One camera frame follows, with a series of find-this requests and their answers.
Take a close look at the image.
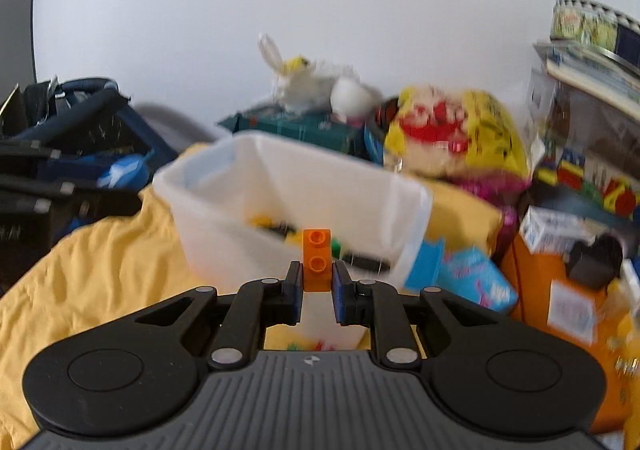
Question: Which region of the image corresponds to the green book box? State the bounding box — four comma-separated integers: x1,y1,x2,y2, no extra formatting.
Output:
218,104,367,159

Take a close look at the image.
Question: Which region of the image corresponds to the orange box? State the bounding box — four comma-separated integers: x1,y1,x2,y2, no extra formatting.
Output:
500,237,631,434

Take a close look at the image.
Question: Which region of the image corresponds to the white plastic bin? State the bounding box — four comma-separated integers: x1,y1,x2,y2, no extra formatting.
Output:
150,131,434,350

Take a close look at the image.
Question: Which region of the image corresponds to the small white medicine box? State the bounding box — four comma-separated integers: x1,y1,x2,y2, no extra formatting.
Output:
518,207,593,254

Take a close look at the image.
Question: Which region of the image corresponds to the clear plastic storage box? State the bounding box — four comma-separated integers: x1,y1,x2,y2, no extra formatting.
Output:
527,70,639,225

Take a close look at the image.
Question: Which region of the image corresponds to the stack of books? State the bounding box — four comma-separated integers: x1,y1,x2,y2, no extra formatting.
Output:
533,41,639,109

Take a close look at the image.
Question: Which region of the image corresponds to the light blue carton box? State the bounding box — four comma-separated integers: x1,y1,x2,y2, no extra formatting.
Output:
404,240,518,315

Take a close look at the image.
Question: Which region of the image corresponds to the orange duplo brick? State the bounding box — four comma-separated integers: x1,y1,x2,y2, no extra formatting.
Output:
302,229,332,292

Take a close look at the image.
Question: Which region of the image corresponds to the round cookie tin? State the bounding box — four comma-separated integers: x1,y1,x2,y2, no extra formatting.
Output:
550,0,639,67

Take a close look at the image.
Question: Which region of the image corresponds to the yellow cloth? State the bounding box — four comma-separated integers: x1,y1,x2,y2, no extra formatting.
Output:
1,181,502,449

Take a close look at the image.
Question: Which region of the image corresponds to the white plastic bag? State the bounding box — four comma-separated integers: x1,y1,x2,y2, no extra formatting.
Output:
257,33,359,114

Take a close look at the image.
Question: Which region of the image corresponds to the dark blue bag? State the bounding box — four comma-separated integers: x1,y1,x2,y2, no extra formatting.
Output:
1,78,177,243

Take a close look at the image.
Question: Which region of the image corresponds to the yellow red snack bag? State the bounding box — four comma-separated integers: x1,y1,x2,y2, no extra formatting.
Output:
384,85,530,181

